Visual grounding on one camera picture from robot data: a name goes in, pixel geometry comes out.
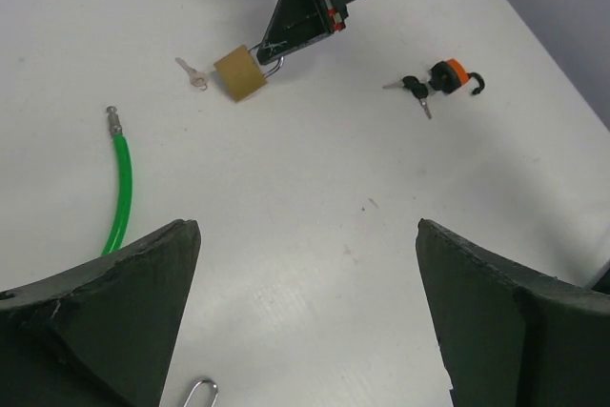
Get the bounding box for small brass padlock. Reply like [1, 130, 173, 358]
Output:
[182, 377, 219, 407]

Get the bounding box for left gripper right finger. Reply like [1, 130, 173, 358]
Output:
[416, 219, 609, 406]

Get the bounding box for green cable lock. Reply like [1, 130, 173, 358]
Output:
[101, 106, 133, 256]

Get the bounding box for orange black padlock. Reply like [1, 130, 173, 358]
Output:
[428, 58, 486, 96]

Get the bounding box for black head key bunch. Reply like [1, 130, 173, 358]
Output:
[383, 75, 432, 119]

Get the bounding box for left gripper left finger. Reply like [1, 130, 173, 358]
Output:
[1, 220, 200, 406]

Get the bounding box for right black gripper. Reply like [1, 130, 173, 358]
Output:
[256, 0, 347, 64]

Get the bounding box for large brass padlock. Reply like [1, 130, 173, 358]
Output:
[213, 44, 284, 102]

